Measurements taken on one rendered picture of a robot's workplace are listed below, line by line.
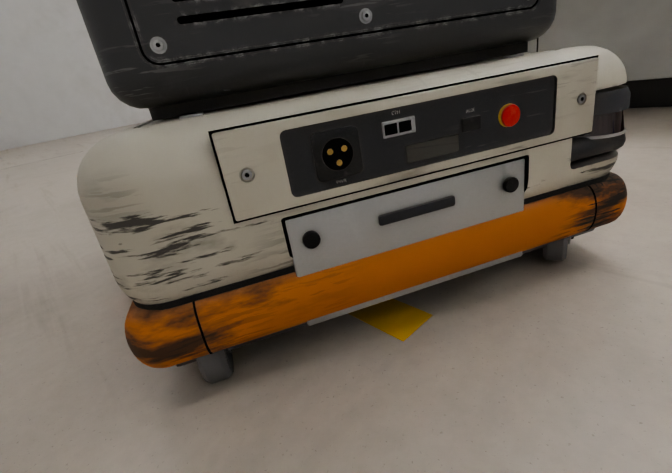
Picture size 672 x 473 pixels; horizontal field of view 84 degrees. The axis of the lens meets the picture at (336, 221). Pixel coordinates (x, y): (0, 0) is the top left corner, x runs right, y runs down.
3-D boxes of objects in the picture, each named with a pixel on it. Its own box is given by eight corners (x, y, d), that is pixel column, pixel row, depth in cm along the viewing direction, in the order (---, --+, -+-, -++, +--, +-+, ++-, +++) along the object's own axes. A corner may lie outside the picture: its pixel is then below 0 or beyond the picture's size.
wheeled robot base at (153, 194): (636, 233, 50) (667, 28, 41) (138, 403, 36) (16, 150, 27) (405, 157, 111) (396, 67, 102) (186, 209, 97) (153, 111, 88)
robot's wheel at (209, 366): (225, 318, 47) (202, 325, 46) (213, 302, 40) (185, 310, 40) (238, 379, 44) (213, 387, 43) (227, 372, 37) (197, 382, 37)
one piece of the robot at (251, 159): (597, 133, 42) (605, 54, 39) (234, 226, 33) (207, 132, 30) (578, 131, 45) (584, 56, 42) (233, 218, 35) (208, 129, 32)
